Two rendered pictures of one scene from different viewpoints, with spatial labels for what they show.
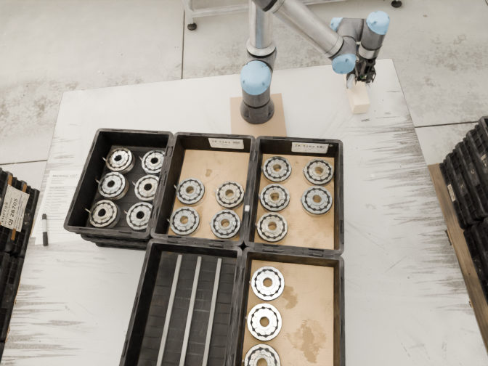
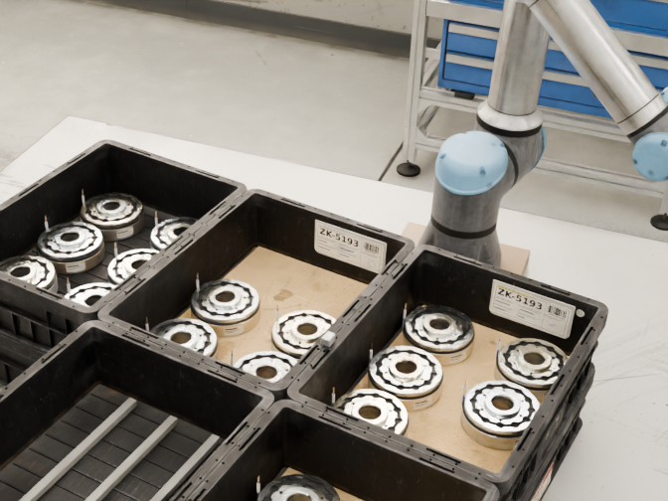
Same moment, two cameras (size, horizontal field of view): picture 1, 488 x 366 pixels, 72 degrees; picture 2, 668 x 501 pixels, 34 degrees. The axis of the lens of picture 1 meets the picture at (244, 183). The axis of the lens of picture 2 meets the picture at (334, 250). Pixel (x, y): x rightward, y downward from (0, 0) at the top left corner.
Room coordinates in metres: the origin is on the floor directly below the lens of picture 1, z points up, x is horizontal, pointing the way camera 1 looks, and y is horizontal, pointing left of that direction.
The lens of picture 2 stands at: (-0.72, -0.21, 1.86)
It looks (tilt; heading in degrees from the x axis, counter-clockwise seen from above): 35 degrees down; 11
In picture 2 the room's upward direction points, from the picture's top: 2 degrees clockwise
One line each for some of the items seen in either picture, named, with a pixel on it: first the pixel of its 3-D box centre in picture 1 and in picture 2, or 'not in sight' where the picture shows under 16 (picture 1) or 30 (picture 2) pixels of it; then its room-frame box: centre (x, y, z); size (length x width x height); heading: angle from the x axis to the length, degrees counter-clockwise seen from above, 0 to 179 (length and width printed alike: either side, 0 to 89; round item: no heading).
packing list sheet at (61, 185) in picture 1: (64, 203); not in sight; (0.66, 0.74, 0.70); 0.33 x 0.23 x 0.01; 173
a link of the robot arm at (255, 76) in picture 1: (255, 82); (470, 178); (0.92, -0.13, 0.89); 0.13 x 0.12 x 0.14; 160
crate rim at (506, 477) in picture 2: (295, 191); (455, 354); (0.42, -0.16, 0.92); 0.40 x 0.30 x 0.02; 163
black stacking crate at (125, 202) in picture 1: (128, 185); (101, 250); (0.60, 0.41, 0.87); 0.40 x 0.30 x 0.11; 163
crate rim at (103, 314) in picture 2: (205, 184); (264, 283); (0.51, 0.13, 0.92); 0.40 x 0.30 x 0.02; 163
